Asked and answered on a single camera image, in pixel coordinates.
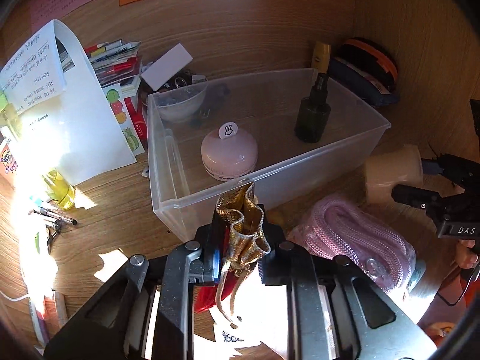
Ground black orange round case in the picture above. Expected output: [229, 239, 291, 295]
[342, 37, 399, 86]

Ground fruit sticker sheet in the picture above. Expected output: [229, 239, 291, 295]
[103, 83, 144, 156]

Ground right hand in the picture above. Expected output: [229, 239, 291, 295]
[456, 240, 479, 269]

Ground clear plastic storage bin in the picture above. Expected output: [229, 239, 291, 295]
[147, 68, 391, 242]

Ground yellow green spray bottle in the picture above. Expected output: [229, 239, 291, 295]
[42, 169, 76, 211]

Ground white small box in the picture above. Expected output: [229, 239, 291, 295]
[141, 43, 193, 91]

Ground pink round jar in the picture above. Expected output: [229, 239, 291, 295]
[201, 121, 259, 181]

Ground cream cylindrical jar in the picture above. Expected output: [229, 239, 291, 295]
[364, 145, 423, 205]

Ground stack of booklets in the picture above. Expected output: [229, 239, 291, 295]
[85, 39, 146, 144]

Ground red gold drawstring pouch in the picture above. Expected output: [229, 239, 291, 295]
[193, 182, 271, 329]

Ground black pen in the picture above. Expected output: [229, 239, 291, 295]
[33, 207, 78, 226]

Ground bowl of beads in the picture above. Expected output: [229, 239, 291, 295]
[142, 69, 208, 123]

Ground pink rope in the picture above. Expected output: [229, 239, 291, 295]
[286, 193, 418, 295]

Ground black spray bottle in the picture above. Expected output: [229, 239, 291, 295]
[295, 72, 331, 143]

